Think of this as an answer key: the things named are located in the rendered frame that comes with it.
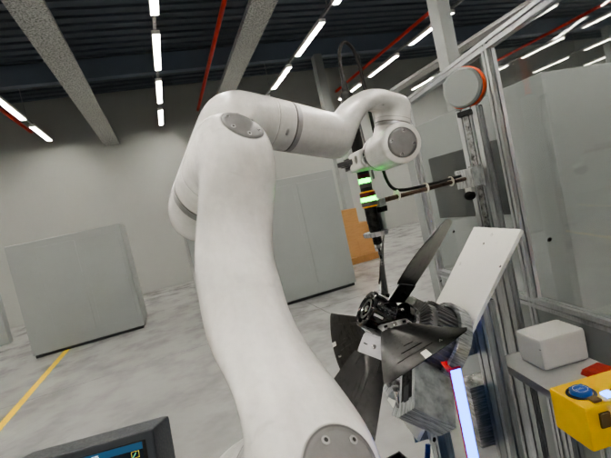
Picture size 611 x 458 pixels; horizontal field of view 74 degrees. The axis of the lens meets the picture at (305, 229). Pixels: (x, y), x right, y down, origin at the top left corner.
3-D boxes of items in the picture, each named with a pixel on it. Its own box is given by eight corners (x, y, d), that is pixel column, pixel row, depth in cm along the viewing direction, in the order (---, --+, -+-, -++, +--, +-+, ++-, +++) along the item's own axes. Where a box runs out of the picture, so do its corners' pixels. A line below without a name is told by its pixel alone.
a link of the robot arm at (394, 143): (365, 128, 94) (363, 168, 94) (384, 114, 81) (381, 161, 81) (401, 132, 95) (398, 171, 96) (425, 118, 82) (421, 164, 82)
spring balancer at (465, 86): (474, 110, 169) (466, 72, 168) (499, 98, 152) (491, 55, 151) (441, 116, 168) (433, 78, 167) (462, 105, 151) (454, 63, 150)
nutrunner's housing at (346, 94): (376, 243, 117) (343, 84, 115) (387, 242, 115) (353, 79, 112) (368, 246, 115) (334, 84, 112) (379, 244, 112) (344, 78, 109)
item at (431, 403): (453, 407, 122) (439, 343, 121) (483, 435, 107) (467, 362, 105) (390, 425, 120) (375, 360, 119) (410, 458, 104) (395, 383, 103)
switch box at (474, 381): (505, 423, 151) (494, 366, 150) (521, 436, 142) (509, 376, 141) (467, 434, 149) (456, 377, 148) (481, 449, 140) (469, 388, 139)
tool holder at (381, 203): (377, 233, 121) (371, 200, 120) (397, 230, 116) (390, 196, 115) (358, 239, 115) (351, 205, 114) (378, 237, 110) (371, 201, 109)
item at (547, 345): (555, 343, 153) (550, 315, 152) (590, 359, 137) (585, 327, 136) (514, 355, 151) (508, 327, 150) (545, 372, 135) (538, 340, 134)
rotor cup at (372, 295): (396, 305, 135) (362, 288, 134) (419, 302, 122) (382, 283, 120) (382, 346, 131) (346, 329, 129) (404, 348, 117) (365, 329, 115)
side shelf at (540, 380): (553, 349, 155) (552, 342, 155) (643, 389, 120) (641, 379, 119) (495, 365, 152) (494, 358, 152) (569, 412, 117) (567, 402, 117)
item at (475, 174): (470, 187, 162) (465, 166, 161) (487, 184, 157) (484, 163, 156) (457, 191, 155) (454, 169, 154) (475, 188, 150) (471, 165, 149)
